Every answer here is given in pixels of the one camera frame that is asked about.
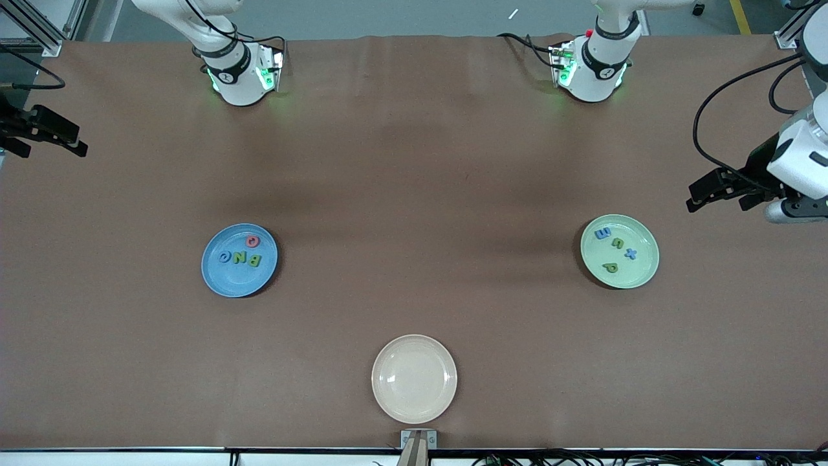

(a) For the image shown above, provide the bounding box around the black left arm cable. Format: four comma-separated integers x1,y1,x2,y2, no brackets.
692,53,806,192

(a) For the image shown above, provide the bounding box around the brown table mat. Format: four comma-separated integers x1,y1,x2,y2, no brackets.
0,34,828,450

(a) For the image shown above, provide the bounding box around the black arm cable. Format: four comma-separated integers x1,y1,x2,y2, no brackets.
0,42,67,91
692,53,806,192

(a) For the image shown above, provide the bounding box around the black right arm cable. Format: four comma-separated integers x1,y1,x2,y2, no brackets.
0,42,67,91

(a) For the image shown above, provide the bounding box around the cream plate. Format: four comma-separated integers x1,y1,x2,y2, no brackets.
371,334,458,425

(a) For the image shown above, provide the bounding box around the black left base cable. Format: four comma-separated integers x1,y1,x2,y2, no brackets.
497,31,558,69

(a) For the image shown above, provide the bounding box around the grey camera pole bracket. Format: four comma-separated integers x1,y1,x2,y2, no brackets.
398,429,438,466

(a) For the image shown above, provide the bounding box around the black right base cable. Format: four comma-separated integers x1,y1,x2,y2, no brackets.
180,0,289,73

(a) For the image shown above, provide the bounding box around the black base cable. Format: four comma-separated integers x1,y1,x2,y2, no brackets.
180,0,289,73
497,31,558,69

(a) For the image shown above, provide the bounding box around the green plate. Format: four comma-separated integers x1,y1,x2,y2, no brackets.
580,214,660,290

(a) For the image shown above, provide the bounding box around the blue plate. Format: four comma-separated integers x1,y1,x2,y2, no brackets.
201,223,279,299

